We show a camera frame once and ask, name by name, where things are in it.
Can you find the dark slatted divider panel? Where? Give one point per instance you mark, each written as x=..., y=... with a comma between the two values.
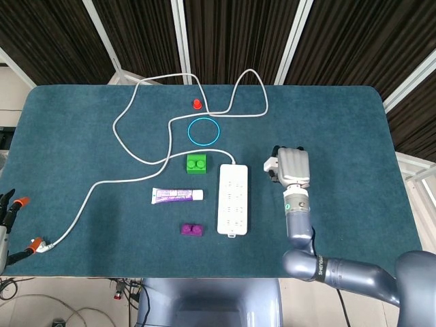
x=51, y=34
x=357, y=34
x=419, y=112
x=143, y=34
x=238, y=34

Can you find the white divider base frame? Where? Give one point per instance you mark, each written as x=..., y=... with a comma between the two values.
x=417, y=165

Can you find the purple white toothpaste tube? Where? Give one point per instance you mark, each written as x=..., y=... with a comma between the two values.
x=173, y=195

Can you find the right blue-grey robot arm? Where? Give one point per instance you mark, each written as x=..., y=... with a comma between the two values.
x=299, y=221

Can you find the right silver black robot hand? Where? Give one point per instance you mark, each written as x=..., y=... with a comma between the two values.
x=294, y=167

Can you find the left black orange-tipped robot hand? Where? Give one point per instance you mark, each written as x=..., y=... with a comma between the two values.
x=10, y=213

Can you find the white power strip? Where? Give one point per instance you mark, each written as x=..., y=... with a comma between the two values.
x=232, y=211

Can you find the blue-grey robot torso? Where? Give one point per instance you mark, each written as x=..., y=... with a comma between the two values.
x=211, y=306

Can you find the red floor button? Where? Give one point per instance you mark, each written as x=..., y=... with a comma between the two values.
x=118, y=295

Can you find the black box on floor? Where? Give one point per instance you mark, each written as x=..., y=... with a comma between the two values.
x=5, y=138

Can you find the purple toy brick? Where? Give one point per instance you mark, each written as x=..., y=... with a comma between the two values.
x=192, y=230

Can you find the green toy brick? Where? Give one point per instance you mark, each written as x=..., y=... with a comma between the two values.
x=197, y=167

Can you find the small red cap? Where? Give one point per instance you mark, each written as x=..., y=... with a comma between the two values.
x=196, y=105

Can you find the teal table mat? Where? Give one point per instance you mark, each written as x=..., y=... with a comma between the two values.
x=136, y=238

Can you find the white power adapter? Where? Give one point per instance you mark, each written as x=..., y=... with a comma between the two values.
x=270, y=163

